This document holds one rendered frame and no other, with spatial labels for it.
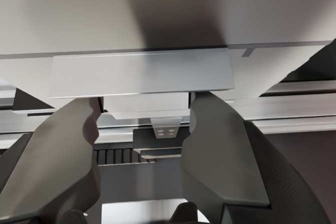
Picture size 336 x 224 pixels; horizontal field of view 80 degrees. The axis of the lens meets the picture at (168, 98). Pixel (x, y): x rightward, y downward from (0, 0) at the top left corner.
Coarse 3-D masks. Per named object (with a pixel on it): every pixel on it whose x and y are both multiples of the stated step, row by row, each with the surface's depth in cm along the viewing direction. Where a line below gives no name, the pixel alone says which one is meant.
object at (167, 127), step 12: (156, 120) 22; (168, 120) 23; (180, 120) 23; (132, 132) 37; (144, 132) 36; (156, 132) 30; (168, 132) 31; (180, 132) 37; (144, 144) 36; (156, 144) 36; (168, 144) 36; (180, 144) 36; (144, 156) 36; (156, 156) 38; (168, 156) 40
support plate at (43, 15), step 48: (0, 0) 7; (48, 0) 7; (96, 0) 7; (144, 0) 7; (192, 0) 7; (240, 0) 7; (288, 0) 7; (0, 48) 9; (48, 48) 9; (96, 48) 9; (288, 48) 10; (240, 96) 18
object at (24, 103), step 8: (16, 88) 19; (16, 96) 18; (24, 96) 18; (32, 96) 18; (16, 104) 18; (24, 104) 18; (32, 104) 18; (40, 104) 18; (48, 104) 18; (16, 112) 18; (24, 112) 18; (32, 112) 19; (40, 112) 19; (48, 112) 20; (104, 112) 20
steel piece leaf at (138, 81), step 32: (64, 64) 10; (96, 64) 10; (128, 64) 10; (160, 64) 10; (192, 64) 10; (224, 64) 10; (64, 96) 9; (96, 96) 9; (128, 96) 15; (160, 96) 16
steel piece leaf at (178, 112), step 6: (114, 114) 20; (120, 114) 20; (126, 114) 20; (132, 114) 20; (138, 114) 21; (144, 114) 21; (150, 114) 21; (156, 114) 21; (162, 114) 21; (168, 114) 21; (174, 114) 21; (180, 114) 22; (186, 114) 22
